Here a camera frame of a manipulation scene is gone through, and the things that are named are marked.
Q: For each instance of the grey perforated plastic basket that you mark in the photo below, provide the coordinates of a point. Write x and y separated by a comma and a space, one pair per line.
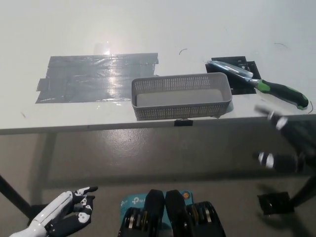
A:
172, 113

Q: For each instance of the grey duct tape patch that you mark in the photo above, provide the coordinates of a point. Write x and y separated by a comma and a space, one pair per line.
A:
86, 79

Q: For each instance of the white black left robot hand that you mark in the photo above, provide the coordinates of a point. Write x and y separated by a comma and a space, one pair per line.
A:
56, 205

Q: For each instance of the small black tape strip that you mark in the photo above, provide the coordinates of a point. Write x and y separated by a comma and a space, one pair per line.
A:
184, 123

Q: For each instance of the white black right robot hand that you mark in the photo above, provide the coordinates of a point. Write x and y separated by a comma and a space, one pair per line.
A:
296, 138

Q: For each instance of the black tape patch on desk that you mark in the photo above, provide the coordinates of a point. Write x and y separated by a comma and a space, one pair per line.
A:
243, 87

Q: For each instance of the black table leg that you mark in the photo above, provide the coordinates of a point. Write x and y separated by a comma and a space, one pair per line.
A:
12, 195
302, 192

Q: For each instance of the teal tp-link box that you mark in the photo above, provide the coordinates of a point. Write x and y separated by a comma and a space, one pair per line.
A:
133, 201

